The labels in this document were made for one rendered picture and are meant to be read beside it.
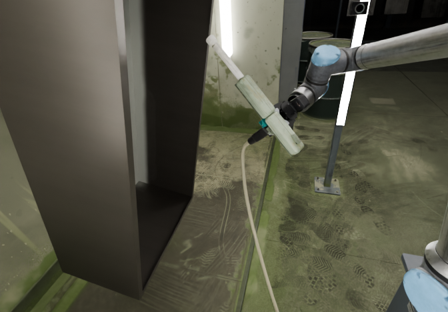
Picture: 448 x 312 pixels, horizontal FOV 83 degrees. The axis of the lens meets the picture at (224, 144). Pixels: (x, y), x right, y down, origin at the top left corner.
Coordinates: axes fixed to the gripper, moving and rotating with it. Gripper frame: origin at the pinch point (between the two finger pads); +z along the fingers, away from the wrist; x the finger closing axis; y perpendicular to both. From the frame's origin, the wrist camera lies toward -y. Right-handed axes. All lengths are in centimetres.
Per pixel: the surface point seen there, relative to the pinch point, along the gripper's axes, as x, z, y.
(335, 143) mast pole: -49, -95, 67
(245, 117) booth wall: 11, -119, 170
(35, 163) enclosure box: 34, 61, 16
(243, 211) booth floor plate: -46, -19, 109
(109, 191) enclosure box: 14, 51, 8
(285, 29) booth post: 51, -154, 85
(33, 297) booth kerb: 2, 106, 118
